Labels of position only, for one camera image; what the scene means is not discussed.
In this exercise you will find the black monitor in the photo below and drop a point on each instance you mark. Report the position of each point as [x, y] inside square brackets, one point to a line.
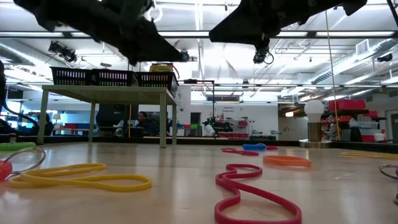
[115, 113]

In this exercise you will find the round metal lamp base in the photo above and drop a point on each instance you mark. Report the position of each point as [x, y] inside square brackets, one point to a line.
[314, 137]

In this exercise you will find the red storage bin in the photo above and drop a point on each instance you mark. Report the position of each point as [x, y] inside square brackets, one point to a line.
[346, 105]

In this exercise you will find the orange rubber band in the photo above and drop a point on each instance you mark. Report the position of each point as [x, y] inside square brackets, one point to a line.
[308, 163]

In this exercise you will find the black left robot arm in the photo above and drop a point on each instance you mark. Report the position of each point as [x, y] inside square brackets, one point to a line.
[56, 12]

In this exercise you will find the yellow thin rod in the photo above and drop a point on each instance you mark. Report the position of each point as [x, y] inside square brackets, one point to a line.
[129, 121]

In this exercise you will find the yellow rubber band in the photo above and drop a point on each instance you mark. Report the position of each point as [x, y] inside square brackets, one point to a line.
[148, 184]
[373, 154]

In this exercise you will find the black ceiling fixture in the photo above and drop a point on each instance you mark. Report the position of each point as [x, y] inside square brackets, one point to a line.
[385, 57]

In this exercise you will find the white ceiling air vent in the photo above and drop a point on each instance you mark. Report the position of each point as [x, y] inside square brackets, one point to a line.
[362, 47]

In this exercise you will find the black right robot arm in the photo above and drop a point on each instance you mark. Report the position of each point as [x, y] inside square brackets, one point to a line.
[335, 6]

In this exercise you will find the black mesh plastic basket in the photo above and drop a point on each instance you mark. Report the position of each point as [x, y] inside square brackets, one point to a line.
[157, 81]
[115, 78]
[71, 77]

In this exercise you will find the person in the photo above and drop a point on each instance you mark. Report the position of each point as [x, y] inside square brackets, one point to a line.
[46, 126]
[147, 124]

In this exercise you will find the background black robot arm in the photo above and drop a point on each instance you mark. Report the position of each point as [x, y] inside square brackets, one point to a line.
[217, 126]

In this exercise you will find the green perforated metal shelf riser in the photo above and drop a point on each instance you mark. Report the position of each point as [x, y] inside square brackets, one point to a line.
[109, 90]

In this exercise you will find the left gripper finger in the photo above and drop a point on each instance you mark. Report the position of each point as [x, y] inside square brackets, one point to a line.
[161, 40]
[146, 55]

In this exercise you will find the white light bulb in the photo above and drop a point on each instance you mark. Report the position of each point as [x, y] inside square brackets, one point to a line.
[314, 109]

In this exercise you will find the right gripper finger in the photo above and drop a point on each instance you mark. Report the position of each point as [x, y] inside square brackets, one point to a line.
[236, 38]
[236, 25]

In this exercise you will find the small white table lamp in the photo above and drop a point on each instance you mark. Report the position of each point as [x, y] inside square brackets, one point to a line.
[56, 117]

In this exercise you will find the black metal gantry frame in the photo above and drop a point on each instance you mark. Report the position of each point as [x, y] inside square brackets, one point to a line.
[199, 81]

